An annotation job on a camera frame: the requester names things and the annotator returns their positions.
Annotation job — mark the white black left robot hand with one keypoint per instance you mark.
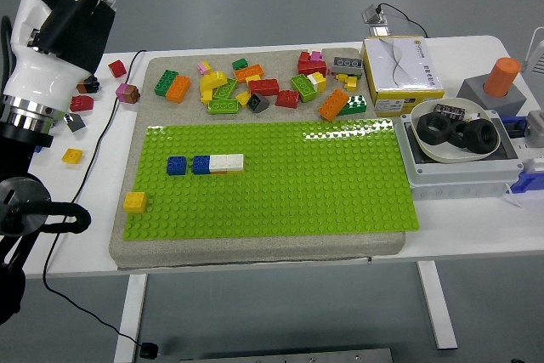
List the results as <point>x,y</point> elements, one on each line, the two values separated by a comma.
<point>42,78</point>

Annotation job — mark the red square toy brick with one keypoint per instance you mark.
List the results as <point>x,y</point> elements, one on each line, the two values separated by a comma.
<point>117,69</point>

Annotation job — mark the yellow square toy brick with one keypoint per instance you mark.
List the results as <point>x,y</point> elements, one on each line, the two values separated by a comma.
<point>135,202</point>

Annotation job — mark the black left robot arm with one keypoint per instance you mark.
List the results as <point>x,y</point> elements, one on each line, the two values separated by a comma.
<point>23,137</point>

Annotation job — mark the red sloped toy brick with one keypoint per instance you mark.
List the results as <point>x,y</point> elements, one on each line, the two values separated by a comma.
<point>83,103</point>

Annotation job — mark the brown black toy brick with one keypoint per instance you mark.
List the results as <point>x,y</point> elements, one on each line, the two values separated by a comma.
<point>90,86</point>

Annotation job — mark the silver sloped toy brick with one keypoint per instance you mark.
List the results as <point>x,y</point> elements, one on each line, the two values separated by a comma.
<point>76,123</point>

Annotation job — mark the yellow flat toy brick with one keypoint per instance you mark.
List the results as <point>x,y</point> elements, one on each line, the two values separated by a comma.
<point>72,156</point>

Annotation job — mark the pink brown toy brick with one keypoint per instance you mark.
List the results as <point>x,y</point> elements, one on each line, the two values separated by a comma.
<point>127,93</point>

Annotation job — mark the dark green toy brick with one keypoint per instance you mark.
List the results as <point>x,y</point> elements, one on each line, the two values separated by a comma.
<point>165,82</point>

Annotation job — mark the orange toy brick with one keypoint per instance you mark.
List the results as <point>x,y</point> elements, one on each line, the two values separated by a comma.
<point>333,103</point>
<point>249,72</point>
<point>178,89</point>

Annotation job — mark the small pink toy brick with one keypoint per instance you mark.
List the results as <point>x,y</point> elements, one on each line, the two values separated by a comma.
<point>316,56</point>
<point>205,68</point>

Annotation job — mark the small yellow toy brick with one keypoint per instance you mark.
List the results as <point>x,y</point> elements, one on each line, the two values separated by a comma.
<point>243,98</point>
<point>351,83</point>
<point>207,96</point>
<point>342,78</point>

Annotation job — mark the yellow curved toy brick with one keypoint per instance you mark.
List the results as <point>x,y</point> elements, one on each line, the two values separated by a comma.
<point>212,79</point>

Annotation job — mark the lime brick with holes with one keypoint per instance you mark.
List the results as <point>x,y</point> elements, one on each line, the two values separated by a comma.
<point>222,106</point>

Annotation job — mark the lime green toy brick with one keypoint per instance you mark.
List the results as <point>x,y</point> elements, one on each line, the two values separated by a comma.
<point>225,89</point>
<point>304,88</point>

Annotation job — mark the small dark green brick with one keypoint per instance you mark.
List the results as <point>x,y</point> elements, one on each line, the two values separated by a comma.
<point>240,64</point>

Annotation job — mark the white long toy brick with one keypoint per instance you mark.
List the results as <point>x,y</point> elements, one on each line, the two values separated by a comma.
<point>227,162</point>

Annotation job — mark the small yellow flat brick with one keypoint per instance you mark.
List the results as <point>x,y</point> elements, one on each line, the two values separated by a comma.
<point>253,79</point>

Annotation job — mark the grey black sloped brick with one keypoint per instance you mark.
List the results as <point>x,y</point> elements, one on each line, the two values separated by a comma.
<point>258,103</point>

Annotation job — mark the red long toy brick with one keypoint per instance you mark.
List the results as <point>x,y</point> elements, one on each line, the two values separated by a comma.
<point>312,68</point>
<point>264,86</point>

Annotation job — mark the white yellow toy brick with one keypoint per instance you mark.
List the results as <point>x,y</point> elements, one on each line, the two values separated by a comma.
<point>317,81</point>

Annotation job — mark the green studded baseplate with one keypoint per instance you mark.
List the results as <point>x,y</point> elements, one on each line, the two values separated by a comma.
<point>297,188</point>

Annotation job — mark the grey brick with holes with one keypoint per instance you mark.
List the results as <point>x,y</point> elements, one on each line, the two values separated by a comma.
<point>347,64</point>

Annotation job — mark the green white toy brick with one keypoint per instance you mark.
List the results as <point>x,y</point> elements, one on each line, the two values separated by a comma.
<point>355,104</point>

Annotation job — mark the white table leg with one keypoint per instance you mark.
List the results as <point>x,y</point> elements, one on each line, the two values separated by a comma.
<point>438,307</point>
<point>129,316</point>

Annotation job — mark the grey-brown foam mat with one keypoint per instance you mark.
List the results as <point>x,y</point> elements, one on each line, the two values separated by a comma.
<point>272,249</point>

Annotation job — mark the black plug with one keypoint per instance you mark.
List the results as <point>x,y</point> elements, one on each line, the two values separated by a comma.
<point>149,349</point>

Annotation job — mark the silver floor socket box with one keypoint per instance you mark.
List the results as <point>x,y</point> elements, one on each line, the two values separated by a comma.
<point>376,18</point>

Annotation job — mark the white yellow cardboard box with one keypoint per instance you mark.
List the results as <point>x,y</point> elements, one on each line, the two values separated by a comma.
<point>399,65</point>

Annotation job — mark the white bowl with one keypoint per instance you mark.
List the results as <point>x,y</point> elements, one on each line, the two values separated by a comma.
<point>431,149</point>

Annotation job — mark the large black hex nut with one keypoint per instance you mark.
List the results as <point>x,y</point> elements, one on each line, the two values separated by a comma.
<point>472,142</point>
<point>444,131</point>

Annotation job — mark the dark terminal strip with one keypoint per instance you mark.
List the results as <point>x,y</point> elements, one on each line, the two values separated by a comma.
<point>448,111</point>

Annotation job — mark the small black hex nut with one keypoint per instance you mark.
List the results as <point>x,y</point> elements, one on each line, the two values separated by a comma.
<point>454,127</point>

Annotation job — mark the grey junction box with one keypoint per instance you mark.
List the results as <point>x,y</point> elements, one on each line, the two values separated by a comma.
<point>459,176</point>

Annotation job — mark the grey block holder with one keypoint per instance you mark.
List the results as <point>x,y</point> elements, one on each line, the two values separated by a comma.
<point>476,91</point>

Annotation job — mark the orange cylinder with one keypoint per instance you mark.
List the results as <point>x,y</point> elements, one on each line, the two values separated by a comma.
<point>502,76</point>

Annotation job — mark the blue black plastic holder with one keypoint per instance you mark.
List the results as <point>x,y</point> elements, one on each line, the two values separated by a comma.
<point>514,127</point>

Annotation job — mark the white zip tie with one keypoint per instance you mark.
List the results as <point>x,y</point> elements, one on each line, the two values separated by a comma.
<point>514,201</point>

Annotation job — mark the grey connector block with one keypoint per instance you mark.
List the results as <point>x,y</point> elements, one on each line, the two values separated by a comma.
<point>536,129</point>

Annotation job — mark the blue plastic part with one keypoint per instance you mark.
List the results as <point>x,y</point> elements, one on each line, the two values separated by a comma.
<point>529,182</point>

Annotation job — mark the white chair frame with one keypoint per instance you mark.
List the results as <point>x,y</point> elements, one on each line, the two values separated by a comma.
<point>537,55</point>

